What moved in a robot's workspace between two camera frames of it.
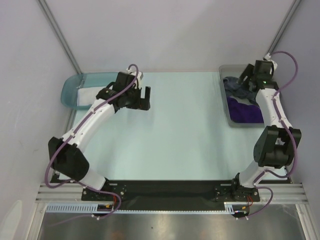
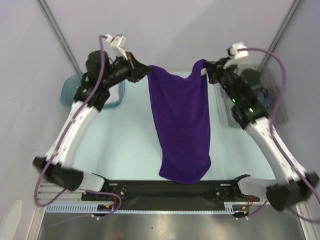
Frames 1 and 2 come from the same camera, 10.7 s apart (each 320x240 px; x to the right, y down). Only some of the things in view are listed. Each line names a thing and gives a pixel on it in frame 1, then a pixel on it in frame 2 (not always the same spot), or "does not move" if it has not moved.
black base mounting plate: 170,195 does not move
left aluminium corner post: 57,30 does not move
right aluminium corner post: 283,26 does not move
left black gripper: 141,103 -> 137,70
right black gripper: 250,78 -> 217,70
